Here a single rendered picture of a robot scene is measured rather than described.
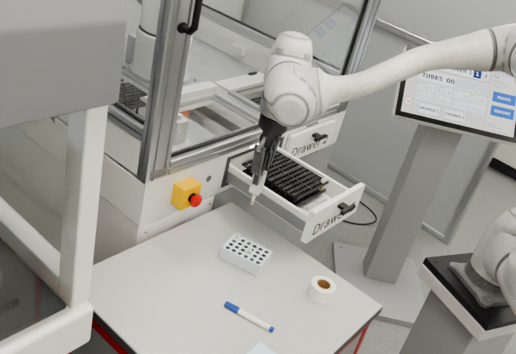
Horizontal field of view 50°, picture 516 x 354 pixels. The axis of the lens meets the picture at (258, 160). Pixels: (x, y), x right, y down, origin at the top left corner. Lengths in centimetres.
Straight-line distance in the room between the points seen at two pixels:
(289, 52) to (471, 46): 42
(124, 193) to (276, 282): 49
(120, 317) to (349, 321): 58
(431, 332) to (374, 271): 100
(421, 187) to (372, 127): 104
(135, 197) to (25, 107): 76
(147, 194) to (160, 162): 10
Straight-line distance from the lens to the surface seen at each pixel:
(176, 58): 137
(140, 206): 155
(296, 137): 197
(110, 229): 171
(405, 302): 288
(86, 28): 85
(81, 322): 122
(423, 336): 197
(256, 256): 158
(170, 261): 155
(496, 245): 172
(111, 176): 162
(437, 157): 257
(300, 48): 130
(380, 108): 353
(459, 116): 242
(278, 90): 115
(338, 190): 182
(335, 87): 120
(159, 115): 141
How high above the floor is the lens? 177
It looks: 29 degrees down
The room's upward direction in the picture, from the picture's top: 14 degrees clockwise
